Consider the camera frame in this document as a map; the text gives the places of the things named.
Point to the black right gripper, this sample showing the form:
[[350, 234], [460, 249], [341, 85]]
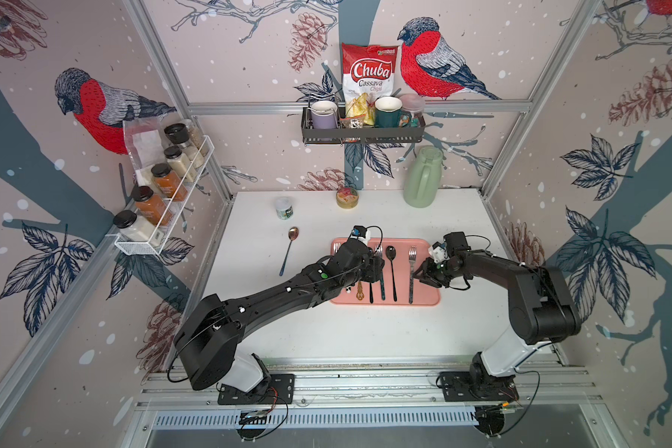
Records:
[[426, 273]]

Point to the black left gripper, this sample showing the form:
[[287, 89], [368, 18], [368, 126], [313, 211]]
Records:
[[374, 267]]

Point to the silver fork teal handle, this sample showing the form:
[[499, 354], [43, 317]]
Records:
[[380, 256]]

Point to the gold fork ornate handle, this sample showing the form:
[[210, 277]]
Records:
[[360, 293]]

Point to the dark grey fork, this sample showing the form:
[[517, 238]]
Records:
[[412, 256]]

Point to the pink plastic tray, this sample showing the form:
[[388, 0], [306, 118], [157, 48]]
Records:
[[424, 295]]

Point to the copper spoon blue handle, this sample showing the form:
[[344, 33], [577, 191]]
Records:
[[292, 235]]

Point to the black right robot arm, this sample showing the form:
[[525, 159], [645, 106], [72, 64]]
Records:
[[541, 312]]

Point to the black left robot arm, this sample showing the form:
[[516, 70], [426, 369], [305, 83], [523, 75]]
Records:
[[206, 344]]

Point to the green plastic jug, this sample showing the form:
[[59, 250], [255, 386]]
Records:
[[424, 178]]

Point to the small white jar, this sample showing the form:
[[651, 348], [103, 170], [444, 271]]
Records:
[[284, 208]]

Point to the dark green mug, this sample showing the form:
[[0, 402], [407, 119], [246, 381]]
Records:
[[389, 113]]

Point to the purple mug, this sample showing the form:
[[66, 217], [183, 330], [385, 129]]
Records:
[[324, 115]]

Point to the yellow snack packet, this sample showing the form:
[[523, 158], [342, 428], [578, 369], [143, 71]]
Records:
[[362, 108]]

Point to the pink lidded jar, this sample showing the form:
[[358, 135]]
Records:
[[412, 108]]

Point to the red Chuba chips bag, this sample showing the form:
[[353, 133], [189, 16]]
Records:
[[368, 70]]

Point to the red-orange spice jar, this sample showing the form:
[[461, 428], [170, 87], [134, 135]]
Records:
[[169, 182]]

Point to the beige spice jar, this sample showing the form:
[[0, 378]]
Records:
[[180, 163]]

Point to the orange spice jar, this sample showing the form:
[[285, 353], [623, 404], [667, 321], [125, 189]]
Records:
[[151, 206]]

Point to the clear acrylic spice rack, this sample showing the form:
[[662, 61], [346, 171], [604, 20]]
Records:
[[131, 248]]

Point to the large black-lid spice jar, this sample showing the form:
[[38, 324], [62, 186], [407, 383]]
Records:
[[179, 135]]

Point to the white spice jar front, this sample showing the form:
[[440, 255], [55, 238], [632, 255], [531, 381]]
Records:
[[138, 229]]

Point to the clear plastic bag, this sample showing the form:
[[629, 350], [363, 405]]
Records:
[[144, 141]]

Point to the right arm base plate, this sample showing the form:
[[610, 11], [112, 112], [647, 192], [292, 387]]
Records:
[[460, 386]]

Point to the black wall shelf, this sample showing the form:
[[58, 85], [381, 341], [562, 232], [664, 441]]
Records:
[[366, 135]]

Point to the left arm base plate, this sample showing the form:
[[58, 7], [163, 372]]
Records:
[[276, 388]]

